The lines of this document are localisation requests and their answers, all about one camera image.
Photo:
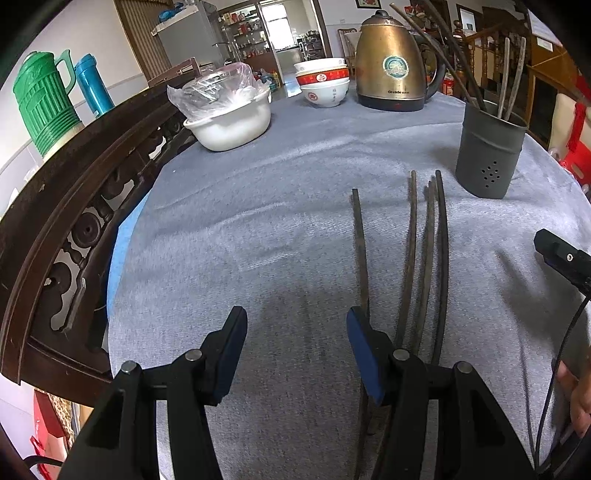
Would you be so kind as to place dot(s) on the dark wooden chair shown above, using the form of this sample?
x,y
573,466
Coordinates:
x,y
175,69

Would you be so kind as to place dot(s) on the blue thermos flask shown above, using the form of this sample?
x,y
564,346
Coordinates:
x,y
94,87

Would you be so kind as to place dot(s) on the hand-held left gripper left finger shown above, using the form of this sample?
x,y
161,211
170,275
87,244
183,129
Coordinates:
x,y
228,355

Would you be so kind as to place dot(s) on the red plastic chair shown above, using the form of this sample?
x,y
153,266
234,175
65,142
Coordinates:
x,y
577,152

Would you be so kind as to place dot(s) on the wall calendar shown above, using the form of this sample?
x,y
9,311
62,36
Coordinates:
x,y
547,34

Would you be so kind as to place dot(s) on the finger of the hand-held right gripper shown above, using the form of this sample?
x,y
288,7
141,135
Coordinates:
x,y
563,258

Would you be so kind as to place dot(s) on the plain white bowl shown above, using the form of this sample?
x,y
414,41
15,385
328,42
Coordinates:
x,y
319,64

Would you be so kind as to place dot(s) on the red rimmed bowl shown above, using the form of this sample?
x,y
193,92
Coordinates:
x,y
322,78

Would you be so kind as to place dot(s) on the brown wooden door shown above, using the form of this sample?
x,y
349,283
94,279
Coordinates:
x,y
138,37

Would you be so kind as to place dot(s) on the dark carved wooden sideboard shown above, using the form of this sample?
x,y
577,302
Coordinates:
x,y
69,184

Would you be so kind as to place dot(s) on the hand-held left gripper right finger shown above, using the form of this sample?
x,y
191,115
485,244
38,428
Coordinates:
x,y
367,355

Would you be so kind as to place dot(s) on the cream armchair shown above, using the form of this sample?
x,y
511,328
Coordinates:
x,y
565,115

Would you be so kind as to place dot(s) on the green thermos flask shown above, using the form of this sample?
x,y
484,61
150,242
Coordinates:
x,y
41,110

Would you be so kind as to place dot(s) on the grey refrigerator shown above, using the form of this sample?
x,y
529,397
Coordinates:
x,y
189,41

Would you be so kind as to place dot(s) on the white ceramic pot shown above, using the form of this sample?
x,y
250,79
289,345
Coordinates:
x,y
231,129

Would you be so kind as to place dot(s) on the person's right hand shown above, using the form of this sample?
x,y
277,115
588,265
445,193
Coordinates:
x,y
581,406

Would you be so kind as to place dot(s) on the wooden dining chair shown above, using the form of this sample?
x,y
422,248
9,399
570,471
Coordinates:
x,y
346,41

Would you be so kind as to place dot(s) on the metal storage rack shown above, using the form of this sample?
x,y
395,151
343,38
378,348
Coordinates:
x,y
314,46

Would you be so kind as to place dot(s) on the white bowl with red mark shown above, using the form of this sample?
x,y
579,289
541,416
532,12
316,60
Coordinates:
x,y
325,94

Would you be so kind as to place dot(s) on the golden electric kettle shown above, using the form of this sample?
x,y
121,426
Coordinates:
x,y
374,50

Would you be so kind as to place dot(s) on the wooden stair railing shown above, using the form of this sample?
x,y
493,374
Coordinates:
x,y
489,46

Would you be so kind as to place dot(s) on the framed wall picture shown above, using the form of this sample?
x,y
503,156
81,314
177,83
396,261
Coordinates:
x,y
368,3

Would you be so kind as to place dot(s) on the glass shelf with bottles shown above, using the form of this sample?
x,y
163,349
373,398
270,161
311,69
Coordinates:
x,y
244,32

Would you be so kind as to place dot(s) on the blue table cover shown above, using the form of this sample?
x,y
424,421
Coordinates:
x,y
122,240

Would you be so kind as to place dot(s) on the grey perforated chopstick holder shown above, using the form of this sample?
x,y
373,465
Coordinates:
x,y
480,147

